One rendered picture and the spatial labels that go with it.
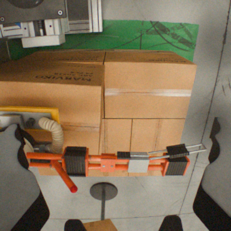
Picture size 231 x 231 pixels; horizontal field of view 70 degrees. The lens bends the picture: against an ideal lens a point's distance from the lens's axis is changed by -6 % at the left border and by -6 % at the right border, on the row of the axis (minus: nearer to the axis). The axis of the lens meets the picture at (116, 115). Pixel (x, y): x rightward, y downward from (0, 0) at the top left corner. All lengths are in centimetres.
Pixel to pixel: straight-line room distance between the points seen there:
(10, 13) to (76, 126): 50
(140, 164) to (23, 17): 61
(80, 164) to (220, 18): 169
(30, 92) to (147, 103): 75
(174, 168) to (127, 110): 67
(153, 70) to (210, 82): 95
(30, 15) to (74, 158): 48
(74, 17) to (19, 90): 80
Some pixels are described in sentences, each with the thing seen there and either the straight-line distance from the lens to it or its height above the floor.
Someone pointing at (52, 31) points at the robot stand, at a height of 99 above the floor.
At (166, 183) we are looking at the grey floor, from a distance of 270.
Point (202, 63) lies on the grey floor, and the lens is 188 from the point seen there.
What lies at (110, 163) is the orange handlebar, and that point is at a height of 119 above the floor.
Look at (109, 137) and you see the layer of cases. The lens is 134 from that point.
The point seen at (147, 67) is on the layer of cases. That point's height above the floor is 54.
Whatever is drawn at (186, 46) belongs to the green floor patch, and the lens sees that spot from 177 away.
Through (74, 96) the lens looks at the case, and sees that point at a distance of 76.
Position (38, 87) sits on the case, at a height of 94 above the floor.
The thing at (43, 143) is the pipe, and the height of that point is 110.
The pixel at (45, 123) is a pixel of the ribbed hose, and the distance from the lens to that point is 65.
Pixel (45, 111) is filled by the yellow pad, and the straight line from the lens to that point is 68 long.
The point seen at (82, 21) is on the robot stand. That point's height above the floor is 23.
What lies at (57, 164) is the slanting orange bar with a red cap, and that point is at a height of 121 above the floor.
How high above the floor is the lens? 163
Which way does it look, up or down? 61 degrees down
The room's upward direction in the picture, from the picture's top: 177 degrees clockwise
